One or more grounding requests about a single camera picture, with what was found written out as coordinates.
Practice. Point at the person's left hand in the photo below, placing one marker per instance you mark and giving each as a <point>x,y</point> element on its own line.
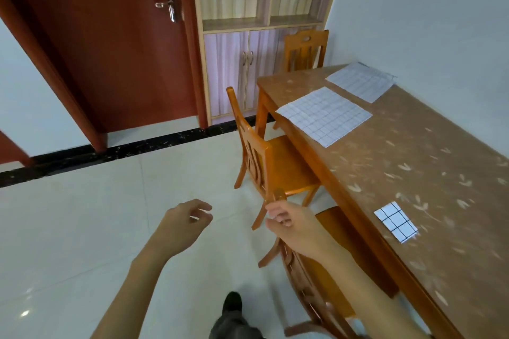
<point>179,227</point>

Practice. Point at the person's right hand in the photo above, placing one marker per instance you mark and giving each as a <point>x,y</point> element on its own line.
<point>304,231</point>

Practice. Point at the person's left fingers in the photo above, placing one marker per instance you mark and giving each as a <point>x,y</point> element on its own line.
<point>201,205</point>

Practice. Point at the person's right fingers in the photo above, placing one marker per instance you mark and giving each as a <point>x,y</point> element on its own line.
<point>278,209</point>

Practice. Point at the person's right forearm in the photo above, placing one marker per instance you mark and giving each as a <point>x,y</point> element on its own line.
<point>370,299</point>

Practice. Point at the person's left forearm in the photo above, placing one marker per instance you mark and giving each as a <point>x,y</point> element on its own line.
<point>131,295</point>

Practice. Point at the orange wooden chair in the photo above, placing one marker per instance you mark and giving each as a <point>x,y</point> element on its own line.
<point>338,227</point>
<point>280,162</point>
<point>306,39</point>

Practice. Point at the black shoe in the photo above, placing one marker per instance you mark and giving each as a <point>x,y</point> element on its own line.
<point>232,303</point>

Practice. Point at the large white grid paper sheet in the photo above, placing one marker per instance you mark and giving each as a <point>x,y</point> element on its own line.
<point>324,116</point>
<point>362,81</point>

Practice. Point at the small white grid paper piece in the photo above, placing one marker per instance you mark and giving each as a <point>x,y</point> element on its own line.
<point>396,222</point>

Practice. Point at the grey trouser leg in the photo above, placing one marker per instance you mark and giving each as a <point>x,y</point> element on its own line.
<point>232,329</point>

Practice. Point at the light wooden shelf cabinet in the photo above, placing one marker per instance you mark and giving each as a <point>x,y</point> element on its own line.
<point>226,68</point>

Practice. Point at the wooden table with patterned cover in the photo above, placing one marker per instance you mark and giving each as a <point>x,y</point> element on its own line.
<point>417,152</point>

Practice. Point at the red-brown wooden door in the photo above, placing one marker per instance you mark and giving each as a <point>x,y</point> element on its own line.
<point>111,52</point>

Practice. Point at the red-brown door frame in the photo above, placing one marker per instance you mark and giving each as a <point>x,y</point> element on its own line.
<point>195,52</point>

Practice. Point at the red-brown wooden frame piece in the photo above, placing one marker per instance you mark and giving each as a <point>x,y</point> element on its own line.
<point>12,150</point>

